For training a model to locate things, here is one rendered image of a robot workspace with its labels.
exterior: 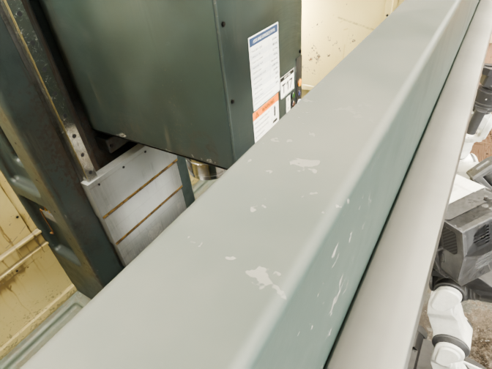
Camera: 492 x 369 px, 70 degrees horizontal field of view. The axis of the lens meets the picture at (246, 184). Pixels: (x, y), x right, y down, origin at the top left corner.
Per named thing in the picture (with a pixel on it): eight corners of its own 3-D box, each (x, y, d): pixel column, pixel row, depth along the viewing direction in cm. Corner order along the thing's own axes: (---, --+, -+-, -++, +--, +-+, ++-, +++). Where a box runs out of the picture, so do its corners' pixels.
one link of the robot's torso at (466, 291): (474, 282, 142) (474, 261, 136) (471, 308, 133) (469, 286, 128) (438, 276, 150) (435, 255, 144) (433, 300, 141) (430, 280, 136)
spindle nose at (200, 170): (209, 151, 134) (204, 123, 127) (241, 163, 126) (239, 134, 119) (179, 172, 125) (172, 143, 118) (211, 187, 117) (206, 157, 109)
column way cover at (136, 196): (190, 210, 195) (170, 128, 164) (127, 271, 165) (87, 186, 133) (184, 207, 197) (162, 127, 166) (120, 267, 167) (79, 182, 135)
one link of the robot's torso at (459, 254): (534, 269, 118) (539, 181, 102) (449, 313, 115) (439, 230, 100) (463, 226, 145) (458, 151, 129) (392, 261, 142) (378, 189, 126)
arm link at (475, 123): (501, 98, 126) (487, 125, 134) (469, 90, 131) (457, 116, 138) (497, 110, 119) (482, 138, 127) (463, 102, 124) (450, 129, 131)
